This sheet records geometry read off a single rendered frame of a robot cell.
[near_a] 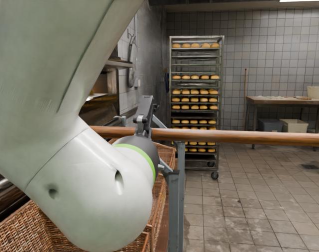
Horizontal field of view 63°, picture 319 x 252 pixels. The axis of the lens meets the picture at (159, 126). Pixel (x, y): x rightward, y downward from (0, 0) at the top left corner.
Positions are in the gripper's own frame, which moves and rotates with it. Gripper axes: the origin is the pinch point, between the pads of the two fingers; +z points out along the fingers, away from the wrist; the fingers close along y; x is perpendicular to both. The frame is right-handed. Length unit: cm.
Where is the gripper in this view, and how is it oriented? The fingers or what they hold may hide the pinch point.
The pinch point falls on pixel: (153, 134)
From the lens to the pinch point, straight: 64.0
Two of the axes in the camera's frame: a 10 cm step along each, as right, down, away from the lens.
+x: 9.9, 0.3, -1.3
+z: 1.4, -1.9, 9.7
